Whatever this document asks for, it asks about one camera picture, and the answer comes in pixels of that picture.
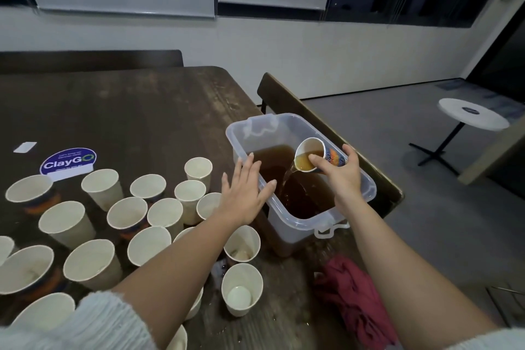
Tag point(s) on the round blue sticker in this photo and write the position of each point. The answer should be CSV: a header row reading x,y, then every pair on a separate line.
x,y
68,160

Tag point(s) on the clear plastic storage bin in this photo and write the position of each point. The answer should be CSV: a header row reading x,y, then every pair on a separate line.
x,y
275,218

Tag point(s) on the person's left forearm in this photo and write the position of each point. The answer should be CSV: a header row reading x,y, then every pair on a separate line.
x,y
168,280

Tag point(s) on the person's right hand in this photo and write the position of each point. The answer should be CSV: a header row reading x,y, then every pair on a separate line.
x,y
340,173

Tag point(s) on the person's left hand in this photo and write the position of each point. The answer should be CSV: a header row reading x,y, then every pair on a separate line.
x,y
242,196

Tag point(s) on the dark wooden table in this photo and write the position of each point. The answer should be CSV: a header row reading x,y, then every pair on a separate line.
x,y
139,108

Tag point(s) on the orange blue patterned paper cup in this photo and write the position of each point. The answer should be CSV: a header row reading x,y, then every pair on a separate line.
x,y
305,155

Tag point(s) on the group of paper cups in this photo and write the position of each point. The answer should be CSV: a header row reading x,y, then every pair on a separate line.
x,y
82,259

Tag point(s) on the white paper cup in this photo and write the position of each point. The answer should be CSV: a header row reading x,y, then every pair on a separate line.
x,y
189,194
198,169

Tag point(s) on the round white side table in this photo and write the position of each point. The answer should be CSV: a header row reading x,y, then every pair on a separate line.
x,y
472,113

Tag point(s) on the person's right forearm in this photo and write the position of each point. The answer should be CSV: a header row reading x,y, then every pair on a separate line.
x,y
418,288

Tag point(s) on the small white paper label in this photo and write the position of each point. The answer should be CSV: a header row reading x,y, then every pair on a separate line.
x,y
24,147

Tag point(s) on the dark red cloth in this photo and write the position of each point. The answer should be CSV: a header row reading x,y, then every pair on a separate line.
x,y
357,300

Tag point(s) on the dark wooden chair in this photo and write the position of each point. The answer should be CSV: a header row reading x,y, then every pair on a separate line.
x,y
90,60
373,173

